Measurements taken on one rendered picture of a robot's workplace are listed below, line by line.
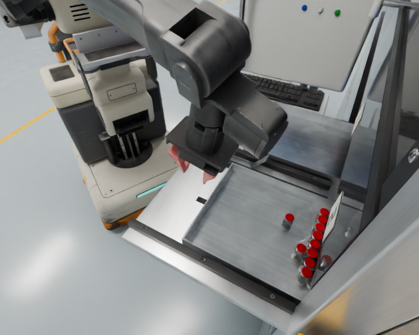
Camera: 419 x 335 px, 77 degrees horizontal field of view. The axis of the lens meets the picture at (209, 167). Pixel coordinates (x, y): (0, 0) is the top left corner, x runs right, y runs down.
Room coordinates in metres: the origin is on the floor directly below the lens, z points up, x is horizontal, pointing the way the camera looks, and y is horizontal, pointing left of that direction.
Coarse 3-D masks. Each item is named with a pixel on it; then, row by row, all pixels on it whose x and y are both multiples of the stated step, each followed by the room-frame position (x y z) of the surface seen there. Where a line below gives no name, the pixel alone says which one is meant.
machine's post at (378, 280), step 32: (416, 192) 0.12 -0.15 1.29; (384, 224) 0.12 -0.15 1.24; (416, 224) 0.09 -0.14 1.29; (352, 256) 0.12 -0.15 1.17; (384, 256) 0.09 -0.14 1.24; (416, 256) 0.08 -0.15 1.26; (320, 288) 0.12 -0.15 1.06; (352, 288) 0.09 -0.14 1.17; (384, 288) 0.08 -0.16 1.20; (416, 288) 0.07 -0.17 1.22; (320, 320) 0.08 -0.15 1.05; (352, 320) 0.07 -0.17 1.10; (384, 320) 0.07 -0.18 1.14
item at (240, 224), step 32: (224, 192) 0.42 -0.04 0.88; (256, 192) 0.42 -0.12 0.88; (288, 192) 0.42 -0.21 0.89; (192, 224) 0.31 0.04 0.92; (224, 224) 0.32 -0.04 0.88; (256, 224) 0.32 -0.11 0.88; (224, 256) 0.24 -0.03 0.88; (256, 256) 0.24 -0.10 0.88; (288, 256) 0.24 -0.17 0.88; (288, 288) 0.18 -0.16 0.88
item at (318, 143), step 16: (288, 112) 0.76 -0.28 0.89; (304, 112) 0.74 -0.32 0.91; (288, 128) 0.68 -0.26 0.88; (304, 128) 0.68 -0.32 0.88; (320, 128) 0.68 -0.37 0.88; (336, 128) 0.68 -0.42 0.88; (352, 128) 0.66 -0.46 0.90; (288, 144) 0.61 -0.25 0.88; (304, 144) 0.61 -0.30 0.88; (320, 144) 0.61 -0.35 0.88; (336, 144) 0.61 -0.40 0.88; (288, 160) 0.51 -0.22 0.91; (304, 160) 0.54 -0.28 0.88; (320, 160) 0.54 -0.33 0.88; (336, 160) 0.54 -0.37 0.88; (320, 176) 0.46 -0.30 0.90; (336, 176) 0.48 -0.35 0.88
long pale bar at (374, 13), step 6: (378, 0) 0.80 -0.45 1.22; (384, 0) 0.80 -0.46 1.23; (390, 0) 0.79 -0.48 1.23; (396, 0) 0.79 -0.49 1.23; (372, 6) 0.81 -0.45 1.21; (378, 6) 0.80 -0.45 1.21; (390, 6) 0.79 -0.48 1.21; (396, 6) 0.78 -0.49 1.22; (402, 6) 0.77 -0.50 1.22; (372, 12) 0.80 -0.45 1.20; (378, 12) 0.80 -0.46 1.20; (372, 18) 0.80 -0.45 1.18
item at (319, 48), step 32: (256, 0) 1.20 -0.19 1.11; (288, 0) 1.15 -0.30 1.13; (320, 0) 1.10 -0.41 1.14; (352, 0) 1.06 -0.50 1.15; (256, 32) 1.20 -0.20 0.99; (288, 32) 1.14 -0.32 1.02; (320, 32) 1.09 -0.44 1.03; (352, 32) 1.04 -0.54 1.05; (256, 64) 1.19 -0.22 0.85; (288, 64) 1.13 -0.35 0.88; (320, 64) 1.07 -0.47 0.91; (352, 64) 1.02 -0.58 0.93
